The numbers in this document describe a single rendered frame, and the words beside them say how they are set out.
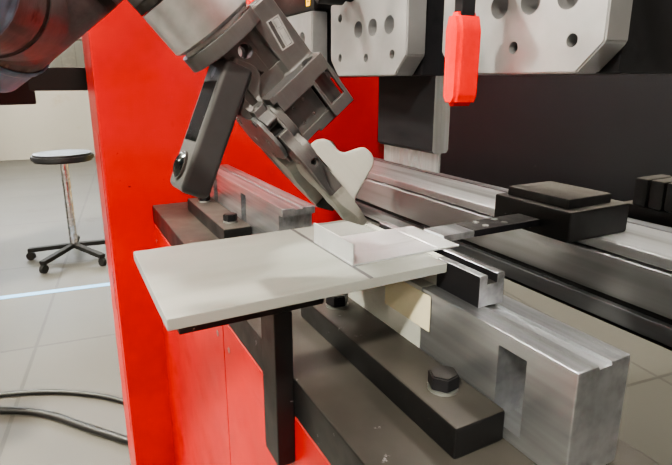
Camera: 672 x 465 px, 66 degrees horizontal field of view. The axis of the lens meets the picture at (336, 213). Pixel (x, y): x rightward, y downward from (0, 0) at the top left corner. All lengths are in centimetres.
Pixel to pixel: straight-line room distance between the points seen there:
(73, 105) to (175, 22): 872
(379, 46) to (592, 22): 24
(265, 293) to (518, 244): 45
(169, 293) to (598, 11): 37
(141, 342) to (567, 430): 118
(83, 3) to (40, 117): 878
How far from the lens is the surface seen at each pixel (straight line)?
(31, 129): 924
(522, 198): 72
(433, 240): 58
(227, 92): 44
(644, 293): 69
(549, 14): 39
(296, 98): 45
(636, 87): 99
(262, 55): 46
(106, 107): 132
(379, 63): 54
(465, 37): 39
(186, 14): 43
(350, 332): 58
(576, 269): 73
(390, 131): 59
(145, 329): 146
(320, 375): 57
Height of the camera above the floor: 117
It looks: 14 degrees down
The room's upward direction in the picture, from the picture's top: straight up
